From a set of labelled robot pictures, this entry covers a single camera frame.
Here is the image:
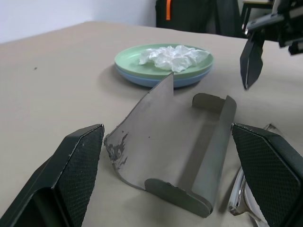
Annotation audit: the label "dark hanging jacket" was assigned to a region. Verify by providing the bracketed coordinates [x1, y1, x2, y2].
[208, 0, 247, 38]

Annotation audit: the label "blue plate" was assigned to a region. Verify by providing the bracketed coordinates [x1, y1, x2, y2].
[116, 63, 215, 88]

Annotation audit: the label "silver-framed glasses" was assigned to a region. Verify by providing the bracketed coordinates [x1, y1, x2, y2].
[228, 123, 280, 227]

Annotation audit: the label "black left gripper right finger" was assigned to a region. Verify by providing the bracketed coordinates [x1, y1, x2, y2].
[231, 122, 303, 227]

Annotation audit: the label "grey glasses case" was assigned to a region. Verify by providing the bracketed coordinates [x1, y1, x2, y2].
[103, 72, 237, 218]

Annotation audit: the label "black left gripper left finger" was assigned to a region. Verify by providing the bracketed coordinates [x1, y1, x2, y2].
[0, 123, 105, 227]

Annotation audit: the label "white crumpled tissue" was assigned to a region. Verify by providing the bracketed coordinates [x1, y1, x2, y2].
[138, 44, 210, 73]

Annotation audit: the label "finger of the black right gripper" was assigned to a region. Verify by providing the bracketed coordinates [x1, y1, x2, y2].
[240, 35, 264, 90]

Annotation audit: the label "green plate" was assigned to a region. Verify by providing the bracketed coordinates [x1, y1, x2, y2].
[114, 44, 215, 78]

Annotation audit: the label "black bag with orange stripe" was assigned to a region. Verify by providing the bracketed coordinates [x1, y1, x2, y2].
[155, 0, 209, 31]

